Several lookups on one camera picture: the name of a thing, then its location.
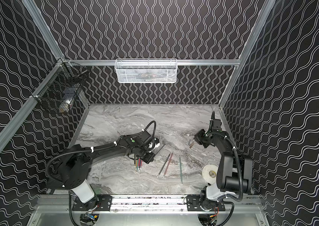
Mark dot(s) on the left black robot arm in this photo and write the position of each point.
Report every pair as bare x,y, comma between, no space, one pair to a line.
71,168

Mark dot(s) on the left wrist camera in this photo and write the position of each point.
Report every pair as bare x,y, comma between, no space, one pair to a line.
154,144

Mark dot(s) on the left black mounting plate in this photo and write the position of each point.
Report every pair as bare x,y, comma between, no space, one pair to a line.
98,203

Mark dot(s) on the red pencil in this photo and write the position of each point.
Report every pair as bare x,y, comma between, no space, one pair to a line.
167,163

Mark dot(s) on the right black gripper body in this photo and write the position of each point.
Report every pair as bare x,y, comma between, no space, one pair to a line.
202,137

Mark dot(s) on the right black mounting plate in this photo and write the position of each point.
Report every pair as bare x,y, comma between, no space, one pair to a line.
196,203

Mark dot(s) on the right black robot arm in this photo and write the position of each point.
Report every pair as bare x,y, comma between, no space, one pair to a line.
234,173

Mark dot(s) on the green pencil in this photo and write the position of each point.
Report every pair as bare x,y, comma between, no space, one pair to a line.
181,172

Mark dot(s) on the black wire wall basket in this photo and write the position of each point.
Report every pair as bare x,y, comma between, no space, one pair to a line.
61,92

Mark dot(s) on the white tape roll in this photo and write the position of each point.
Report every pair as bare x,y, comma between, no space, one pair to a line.
209,173

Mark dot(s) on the aluminium front rail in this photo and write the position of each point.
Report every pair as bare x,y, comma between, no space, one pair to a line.
125,204

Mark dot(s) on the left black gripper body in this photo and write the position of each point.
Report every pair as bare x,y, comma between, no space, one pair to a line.
145,154

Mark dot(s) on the black mounting plate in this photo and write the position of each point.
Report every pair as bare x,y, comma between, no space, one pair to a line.
98,203
196,203

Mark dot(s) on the white mesh wall basket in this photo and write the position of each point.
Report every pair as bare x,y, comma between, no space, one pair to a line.
146,70

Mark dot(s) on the bundle of coloured pencils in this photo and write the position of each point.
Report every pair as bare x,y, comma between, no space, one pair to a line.
138,165

